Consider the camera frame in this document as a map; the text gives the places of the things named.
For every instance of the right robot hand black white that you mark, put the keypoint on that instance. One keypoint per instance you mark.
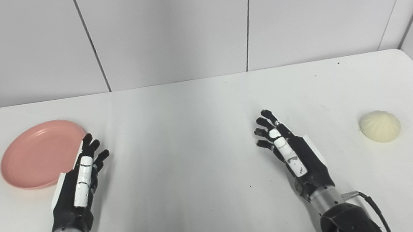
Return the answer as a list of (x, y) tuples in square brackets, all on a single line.
[(304, 162)]

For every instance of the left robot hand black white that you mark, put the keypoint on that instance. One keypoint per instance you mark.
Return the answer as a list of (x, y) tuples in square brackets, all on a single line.
[(76, 198)]

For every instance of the pink round plate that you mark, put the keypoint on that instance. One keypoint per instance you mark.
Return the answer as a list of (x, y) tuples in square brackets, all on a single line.
[(42, 154)]

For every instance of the cream steamed bun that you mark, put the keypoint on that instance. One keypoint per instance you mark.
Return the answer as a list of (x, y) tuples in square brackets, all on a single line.
[(380, 126)]

